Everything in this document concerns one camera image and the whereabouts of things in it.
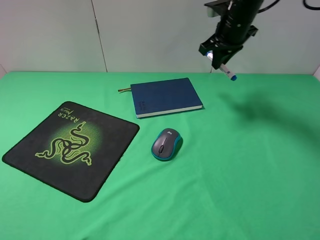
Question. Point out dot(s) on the green tablecloth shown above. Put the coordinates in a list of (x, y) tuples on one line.
[(248, 166)]

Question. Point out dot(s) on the brown ribbon bookmark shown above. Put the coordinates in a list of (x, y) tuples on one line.
[(124, 90)]

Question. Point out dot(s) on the blue white marker pen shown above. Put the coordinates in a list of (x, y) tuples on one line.
[(232, 76)]

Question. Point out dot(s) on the black green mouse pad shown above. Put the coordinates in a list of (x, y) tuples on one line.
[(73, 150)]

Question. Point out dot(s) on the dark blue notebook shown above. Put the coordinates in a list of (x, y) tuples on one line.
[(164, 97)]

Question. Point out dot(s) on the grey teal computer mouse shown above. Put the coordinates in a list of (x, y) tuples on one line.
[(166, 144)]

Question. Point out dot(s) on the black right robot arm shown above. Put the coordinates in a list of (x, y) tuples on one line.
[(240, 10)]

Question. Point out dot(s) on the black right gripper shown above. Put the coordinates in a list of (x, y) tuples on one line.
[(228, 39)]

